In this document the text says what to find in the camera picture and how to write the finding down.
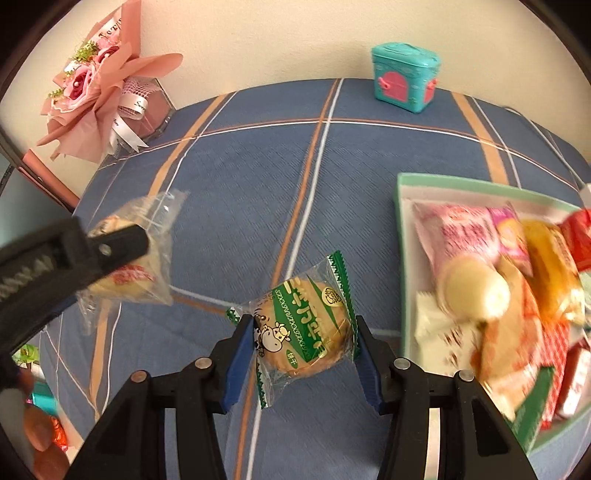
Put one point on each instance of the green mung bean cake packet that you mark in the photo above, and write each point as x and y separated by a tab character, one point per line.
528	417

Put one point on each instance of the white red small snack packet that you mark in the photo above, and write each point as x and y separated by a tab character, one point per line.
445	346

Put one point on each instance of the green cow cookie packet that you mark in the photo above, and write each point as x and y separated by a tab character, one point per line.
302	326

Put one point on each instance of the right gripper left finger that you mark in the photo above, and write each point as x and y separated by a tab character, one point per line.
128	441

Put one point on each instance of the clear white pastry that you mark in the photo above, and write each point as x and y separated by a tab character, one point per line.
146	279

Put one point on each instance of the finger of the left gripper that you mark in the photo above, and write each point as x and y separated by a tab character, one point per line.
118	248

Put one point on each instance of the teal pink toy box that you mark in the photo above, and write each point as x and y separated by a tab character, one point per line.
405	75

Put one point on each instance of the pink flower bouquet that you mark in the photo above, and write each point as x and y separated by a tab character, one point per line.
83	111

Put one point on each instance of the red raisin kiss packet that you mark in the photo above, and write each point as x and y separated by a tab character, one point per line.
576	229

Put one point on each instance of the blue plaid tablecloth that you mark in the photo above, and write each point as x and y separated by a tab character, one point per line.
277	177

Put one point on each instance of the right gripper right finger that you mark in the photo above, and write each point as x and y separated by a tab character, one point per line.
475	440

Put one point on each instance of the purple swiss roll packet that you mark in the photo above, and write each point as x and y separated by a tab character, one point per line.
450	230

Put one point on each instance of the beige swiss roll packet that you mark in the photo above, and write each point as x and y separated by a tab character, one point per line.
512	345

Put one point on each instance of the mint white shallow tray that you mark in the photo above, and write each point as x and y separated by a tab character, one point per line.
416	273

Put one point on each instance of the yellow soft bread packet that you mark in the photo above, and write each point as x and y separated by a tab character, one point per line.
555	281

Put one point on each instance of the red long wafer packet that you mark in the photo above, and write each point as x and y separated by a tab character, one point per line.
571	364

